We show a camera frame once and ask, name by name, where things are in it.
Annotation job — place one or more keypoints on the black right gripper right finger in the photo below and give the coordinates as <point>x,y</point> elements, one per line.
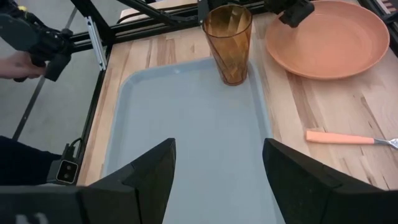
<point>311,193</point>

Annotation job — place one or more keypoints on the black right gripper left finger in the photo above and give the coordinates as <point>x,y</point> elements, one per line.
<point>136,193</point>

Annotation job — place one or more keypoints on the orange plastic plate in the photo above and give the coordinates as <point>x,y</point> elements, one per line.
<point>335,46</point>

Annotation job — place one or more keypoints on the amber plastic cup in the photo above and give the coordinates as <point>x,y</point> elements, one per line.
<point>230,46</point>

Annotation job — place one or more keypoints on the grey-blue plastic tray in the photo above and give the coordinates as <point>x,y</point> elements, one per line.
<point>202,124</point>

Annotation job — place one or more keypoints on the person's leg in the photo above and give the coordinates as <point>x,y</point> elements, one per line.
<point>21,161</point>

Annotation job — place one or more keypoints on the person's hand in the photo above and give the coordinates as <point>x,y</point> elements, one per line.
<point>18,67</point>

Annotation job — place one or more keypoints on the small grey camera box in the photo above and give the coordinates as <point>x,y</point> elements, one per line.
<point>66,171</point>

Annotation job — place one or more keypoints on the silver metal bracket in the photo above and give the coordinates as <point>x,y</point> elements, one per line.
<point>96,43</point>

